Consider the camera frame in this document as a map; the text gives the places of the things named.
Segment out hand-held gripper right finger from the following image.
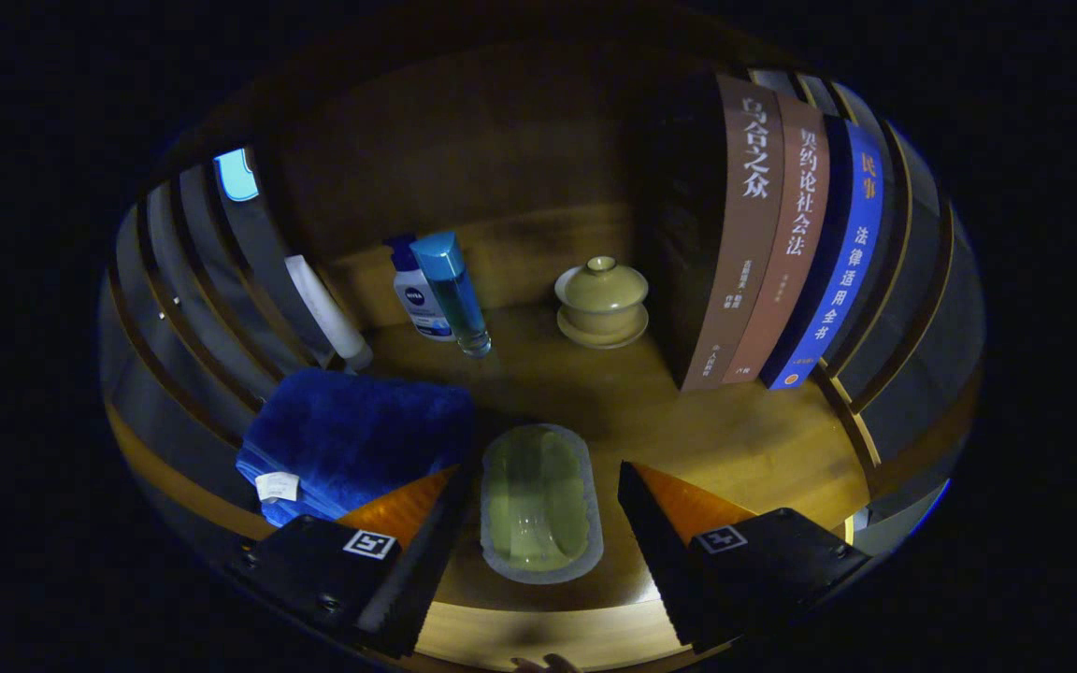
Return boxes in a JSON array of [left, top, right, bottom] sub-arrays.
[[617, 461, 871, 655]]

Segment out beige lidded teacup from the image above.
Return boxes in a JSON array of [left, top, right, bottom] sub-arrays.
[[554, 256, 649, 337]]

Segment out wooden cabinet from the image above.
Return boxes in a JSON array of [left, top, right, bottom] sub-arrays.
[[99, 37, 984, 672]]

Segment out dark brown book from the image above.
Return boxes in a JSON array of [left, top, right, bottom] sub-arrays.
[[655, 73, 785, 392]]

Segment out reddish brown book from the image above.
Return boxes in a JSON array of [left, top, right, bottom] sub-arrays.
[[724, 92, 831, 384]]

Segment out yellow-green scrub brush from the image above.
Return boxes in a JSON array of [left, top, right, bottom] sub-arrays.
[[480, 423, 605, 585]]

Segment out teal bottle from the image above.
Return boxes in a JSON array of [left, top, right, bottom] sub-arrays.
[[409, 231, 493, 358]]

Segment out beige saucer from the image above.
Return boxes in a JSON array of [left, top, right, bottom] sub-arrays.
[[556, 304, 650, 351]]

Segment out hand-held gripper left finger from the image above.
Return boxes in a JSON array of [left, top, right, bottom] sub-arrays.
[[223, 465, 474, 659]]

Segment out blue book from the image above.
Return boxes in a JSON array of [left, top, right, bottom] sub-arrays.
[[763, 117, 885, 390]]

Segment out blue towel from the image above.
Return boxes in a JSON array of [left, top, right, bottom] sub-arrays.
[[235, 367, 476, 527]]

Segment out white tube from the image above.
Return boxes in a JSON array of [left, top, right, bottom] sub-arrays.
[[283, 254, 375, 372]]

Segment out wooden countertop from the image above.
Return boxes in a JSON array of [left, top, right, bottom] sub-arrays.
[[108, 299, 876, 672]]

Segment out white blue lotion bottle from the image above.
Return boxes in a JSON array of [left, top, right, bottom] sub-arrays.
[[382, 234, 455, 342]]

